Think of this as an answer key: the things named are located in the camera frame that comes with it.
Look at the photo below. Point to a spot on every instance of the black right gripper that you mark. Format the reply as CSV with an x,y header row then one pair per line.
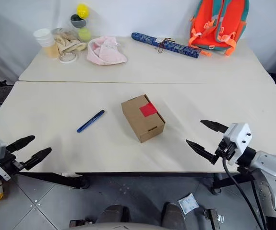
x,y
225,149

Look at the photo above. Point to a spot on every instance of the grey bowl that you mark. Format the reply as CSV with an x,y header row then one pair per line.
x,y
78,22

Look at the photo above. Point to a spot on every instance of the red tape piece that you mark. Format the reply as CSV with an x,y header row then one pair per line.
x,y
147,110

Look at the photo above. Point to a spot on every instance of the brown cardboard box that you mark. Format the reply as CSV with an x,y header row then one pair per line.
x,y
137,122

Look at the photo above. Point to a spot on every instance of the cream knitted gloves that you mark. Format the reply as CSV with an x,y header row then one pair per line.
x,y
68,44

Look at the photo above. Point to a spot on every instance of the pink fleece hat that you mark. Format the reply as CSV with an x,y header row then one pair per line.
x,y
104,51

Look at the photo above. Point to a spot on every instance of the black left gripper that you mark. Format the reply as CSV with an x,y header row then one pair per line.
x,y
10,163

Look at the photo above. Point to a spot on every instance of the green ball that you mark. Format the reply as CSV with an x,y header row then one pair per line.
x,y
84,34

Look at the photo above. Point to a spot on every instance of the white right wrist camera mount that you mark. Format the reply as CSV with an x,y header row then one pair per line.
x,y
239,136

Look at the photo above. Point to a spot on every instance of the orange and teal backpack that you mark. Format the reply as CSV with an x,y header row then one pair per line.
x,y
214,28

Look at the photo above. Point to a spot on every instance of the white paper cup stack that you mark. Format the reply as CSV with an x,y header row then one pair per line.
x,y
44,37

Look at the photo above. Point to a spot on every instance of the white packet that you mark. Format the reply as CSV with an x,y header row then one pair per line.
x,y
188,204

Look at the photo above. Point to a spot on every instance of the yellow plastic egg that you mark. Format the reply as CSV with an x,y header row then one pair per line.
x,y
82,11

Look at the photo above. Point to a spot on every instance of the metal floor bracket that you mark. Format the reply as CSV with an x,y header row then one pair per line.
x,y
213,218

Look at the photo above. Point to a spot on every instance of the blue pen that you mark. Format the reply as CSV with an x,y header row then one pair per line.
x,y
91,121

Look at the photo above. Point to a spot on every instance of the black table leg with caster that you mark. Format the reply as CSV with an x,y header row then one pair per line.
x,y
231,182

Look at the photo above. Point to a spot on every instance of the white-rimmed clear jar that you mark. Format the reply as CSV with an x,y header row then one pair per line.
x,y
67,57

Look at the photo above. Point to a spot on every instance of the blue patterned scroll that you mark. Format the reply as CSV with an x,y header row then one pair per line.
x,y
147,39

